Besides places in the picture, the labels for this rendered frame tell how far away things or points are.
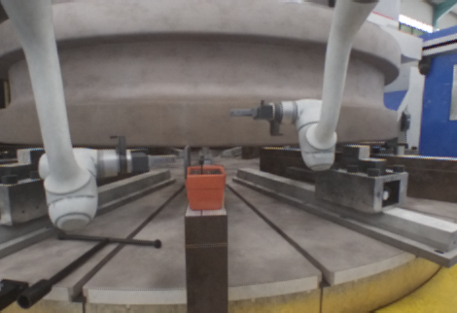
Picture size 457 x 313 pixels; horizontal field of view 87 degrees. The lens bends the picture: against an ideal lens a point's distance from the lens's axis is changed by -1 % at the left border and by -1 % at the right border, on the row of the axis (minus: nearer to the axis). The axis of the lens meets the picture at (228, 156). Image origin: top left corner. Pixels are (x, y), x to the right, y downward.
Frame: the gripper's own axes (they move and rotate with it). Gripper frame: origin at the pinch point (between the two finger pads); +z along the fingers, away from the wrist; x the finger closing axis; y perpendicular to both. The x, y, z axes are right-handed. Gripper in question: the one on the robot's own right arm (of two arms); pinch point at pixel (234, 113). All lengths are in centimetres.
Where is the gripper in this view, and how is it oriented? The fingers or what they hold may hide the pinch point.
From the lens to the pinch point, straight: 95.2
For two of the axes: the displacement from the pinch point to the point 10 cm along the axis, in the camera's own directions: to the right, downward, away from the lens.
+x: 0.9, 1.2, -9.9
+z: -10.0, 0.1, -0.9
